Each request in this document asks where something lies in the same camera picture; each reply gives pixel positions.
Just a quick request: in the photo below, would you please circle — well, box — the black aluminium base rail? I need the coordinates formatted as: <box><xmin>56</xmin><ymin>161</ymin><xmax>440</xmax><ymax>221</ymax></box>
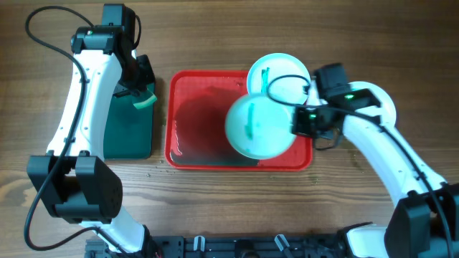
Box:
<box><xmin>85</xmin><ymin>234</ymin><xmax>353</xmax><ymax>258</ymax></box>

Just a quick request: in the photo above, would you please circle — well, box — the green yellow scrub sponge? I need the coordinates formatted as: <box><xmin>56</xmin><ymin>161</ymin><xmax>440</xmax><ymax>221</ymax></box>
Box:
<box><xmin>133</xmin><ymin>90</ymin><xmax>157</xmax><ymax>110</ymax></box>

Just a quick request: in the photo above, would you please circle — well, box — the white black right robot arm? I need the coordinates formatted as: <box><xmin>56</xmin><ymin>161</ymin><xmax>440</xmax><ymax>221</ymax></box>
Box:
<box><xmin>293</xmin><ymin>80</ymin><xmax>458</xmax><ymax>257</ymax></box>

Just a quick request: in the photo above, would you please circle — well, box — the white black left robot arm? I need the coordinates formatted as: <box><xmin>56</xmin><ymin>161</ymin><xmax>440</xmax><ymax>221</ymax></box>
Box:
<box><xmin>27</xmin><ymin>24</ymin><xmax>158</xmax><ymax>257</ymax></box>

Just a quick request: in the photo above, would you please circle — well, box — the red plastic tray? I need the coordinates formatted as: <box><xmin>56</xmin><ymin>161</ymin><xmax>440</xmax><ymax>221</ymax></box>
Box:
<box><xmin>164</xmin><ymin>70</ymin><xmax>313</xmax><ymax>171</ymax></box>

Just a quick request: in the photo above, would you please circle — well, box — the large white plate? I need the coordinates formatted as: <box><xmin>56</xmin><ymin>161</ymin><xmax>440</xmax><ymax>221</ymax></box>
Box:
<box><xmin>247</xmin><ymin>53</ymin><xmax>311</xmax><ymax>104</ymax></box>

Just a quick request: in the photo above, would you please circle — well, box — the black tub with green water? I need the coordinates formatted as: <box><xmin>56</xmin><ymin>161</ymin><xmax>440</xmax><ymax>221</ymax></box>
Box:
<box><xmin>103</xmin><ymin>78</ymin><xmax>156</xmax><ymax>160</ymax></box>

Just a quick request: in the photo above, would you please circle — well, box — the small white plate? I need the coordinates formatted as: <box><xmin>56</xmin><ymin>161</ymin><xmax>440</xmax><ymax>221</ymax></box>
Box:
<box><xmin>348</xmin><ymin>81</ymin><xmax>397</xmax><ymax>126</ymax></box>

